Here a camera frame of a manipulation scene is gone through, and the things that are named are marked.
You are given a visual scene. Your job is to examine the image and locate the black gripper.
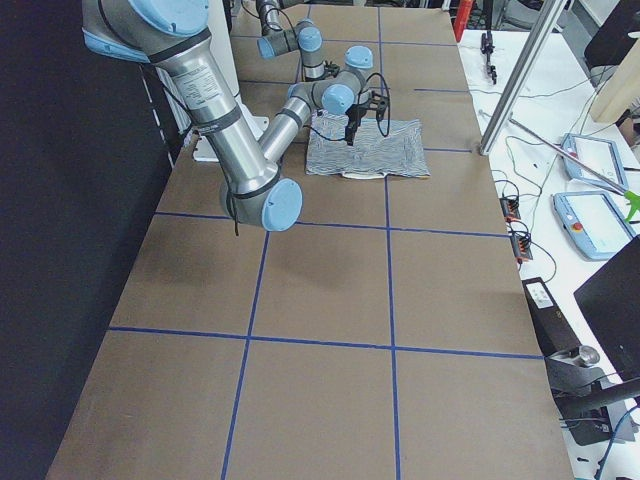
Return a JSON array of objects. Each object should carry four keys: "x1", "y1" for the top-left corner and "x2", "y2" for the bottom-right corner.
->
[{"x1": 344, "y1": 104, "x2": 366, "y2": 146}]

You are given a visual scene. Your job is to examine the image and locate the striped polo shirt white collar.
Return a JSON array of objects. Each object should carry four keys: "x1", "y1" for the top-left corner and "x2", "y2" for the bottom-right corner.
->
[{"x1": 305, "y1": 112, "x2": 430, "y2": 179}]

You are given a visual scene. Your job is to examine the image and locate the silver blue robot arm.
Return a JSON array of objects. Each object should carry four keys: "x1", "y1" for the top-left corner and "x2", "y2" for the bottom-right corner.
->
[
  {"x1": 82, "y1": 1, "x2": 375, "y2": 231},
  {"x1": 255, "y1": 0, "x2": 328, "y2": 81}
]

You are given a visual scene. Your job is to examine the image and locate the black clamp tool on table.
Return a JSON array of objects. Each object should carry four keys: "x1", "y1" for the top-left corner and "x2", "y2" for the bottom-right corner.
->
[{"x1": 480, "y1": 29, "x2": 497, "y2": 85}]

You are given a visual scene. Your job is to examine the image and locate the upper blue teach pendant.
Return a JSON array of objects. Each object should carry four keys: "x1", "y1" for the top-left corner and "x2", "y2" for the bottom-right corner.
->
[{"x1": 561, "y1": 133, "x2": 628, "y2": 190}]

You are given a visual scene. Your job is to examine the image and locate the blue teach pendant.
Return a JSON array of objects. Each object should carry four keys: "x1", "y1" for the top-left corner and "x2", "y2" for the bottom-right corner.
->
[
  {"x1": 552, "y1": 191, "x2": 636, "y2": 261},
  {"x1": 561, "y1": 133, "x2": 628, "y2": 190}
]

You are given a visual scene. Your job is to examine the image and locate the lower blue teach pendant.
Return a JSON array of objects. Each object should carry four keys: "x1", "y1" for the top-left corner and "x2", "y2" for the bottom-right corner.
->
[{"x1": 552, "y1": 191, "x2": 636, "y2": 261}]

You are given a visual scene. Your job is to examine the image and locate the black box white label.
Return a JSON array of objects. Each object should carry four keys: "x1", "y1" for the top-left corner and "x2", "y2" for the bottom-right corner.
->
[{"x1": 522, "y1": 277, "x2": 581, "y2": 357}]

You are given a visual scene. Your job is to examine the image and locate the green tipped grabber stick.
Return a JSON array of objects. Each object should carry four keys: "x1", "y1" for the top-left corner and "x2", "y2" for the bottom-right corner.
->
[{"x1": 508, "y1": 117, "x2": 639, "y2": 224}]

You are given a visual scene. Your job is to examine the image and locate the black monitor on stand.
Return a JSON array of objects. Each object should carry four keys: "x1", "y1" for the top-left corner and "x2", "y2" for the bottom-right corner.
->
[{"x1": 545, "y1": 237, "x2": 639, "y2": 446}]

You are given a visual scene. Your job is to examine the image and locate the silver round knob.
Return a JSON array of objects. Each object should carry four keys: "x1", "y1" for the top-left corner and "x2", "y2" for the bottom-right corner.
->
[{"x1": 575, "y1": 345, "x2": 600, "y2": 368}]

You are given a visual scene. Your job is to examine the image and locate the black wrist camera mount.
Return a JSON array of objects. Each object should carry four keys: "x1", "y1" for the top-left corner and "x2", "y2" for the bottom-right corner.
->
[
  {"x1": 366, "y1": 91, "x2": 390, "y2": 122},
  {"x1": 323, "y1": 61, "x2": 340, "y2": 79}
]

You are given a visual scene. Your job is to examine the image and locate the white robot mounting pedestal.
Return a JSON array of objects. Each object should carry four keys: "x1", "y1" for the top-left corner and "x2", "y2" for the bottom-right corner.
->
[{"x1": 185, "y1": 0, "x2": 271, "y2": 165}]

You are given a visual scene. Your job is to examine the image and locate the aluminium extrusion frame post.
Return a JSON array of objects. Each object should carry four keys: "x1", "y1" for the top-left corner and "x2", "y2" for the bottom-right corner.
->
[{"x1": 479, "y1": 0, "x2": 566, "y2": 156}]

